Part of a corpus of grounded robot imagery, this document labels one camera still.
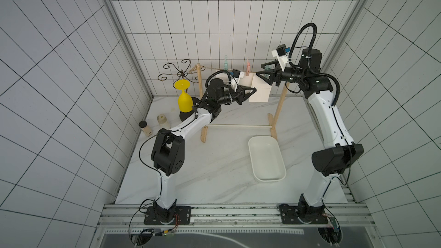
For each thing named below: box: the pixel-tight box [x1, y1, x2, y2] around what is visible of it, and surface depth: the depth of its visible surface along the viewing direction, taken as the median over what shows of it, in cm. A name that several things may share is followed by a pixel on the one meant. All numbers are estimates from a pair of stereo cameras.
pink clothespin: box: [245, 62, 251, 77], surface depth 71 cm
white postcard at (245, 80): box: [238, 72, 254, 88], surface depth 74 cm
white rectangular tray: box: [248, 135, 287, 182], surface depth 89 cm
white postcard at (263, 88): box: [248, 72, 273, 103], surface depth 76 cm
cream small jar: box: [156, 113, 172, 131], surface depth 97 cm
